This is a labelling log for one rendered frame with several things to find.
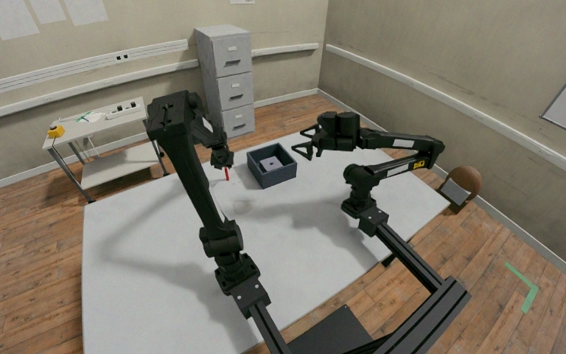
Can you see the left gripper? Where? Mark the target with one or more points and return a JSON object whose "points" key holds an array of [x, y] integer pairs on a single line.
{"points": [[223, 161]]}

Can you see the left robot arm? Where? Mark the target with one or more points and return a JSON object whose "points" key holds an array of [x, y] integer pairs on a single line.
{"points": [[185, 113]]}

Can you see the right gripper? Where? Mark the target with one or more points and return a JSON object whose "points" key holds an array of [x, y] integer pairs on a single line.
{"points": [[315, 141]]}

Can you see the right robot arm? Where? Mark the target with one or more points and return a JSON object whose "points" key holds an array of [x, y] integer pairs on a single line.
{"points": [[364, 178]]}

